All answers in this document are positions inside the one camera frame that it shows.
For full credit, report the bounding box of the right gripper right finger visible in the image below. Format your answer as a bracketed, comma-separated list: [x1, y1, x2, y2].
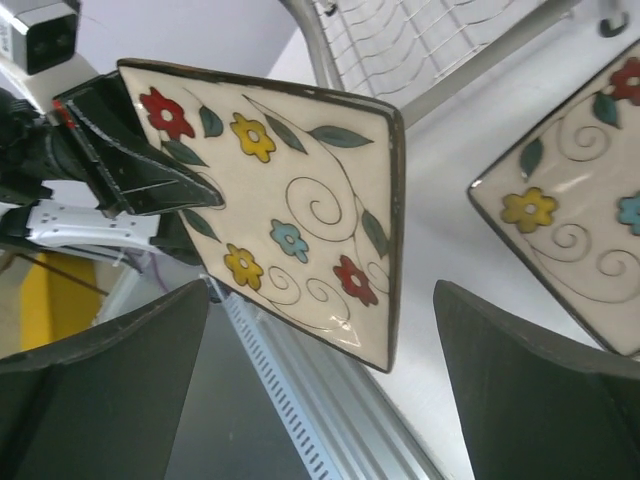
[433, 280, 639, 479]

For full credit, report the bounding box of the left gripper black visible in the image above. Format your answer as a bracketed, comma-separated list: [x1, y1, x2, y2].
[1, 72, 225, 216]

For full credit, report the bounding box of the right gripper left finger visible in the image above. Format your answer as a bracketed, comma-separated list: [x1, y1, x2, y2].
[1, 280, 209, 479]

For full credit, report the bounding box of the cream floral square plate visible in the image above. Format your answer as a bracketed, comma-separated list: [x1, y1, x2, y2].
[467, 44, 639, 359]
[117, 59, 406, 373]

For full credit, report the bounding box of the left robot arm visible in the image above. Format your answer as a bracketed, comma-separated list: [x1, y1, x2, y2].
[1, 72, 225, 265]

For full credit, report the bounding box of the steel two-tier dish rack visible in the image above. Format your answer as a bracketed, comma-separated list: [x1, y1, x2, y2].
[283, 1, 639, 125]

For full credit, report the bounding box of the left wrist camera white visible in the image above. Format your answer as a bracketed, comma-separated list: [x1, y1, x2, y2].
[1, 0, 98, 113]

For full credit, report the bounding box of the aluminium mounting rail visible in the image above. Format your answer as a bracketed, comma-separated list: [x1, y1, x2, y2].
[257, 312, 443, 479]

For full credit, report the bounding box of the slotted cable duct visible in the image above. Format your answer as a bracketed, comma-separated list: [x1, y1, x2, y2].
[222, 294, 342, 480]

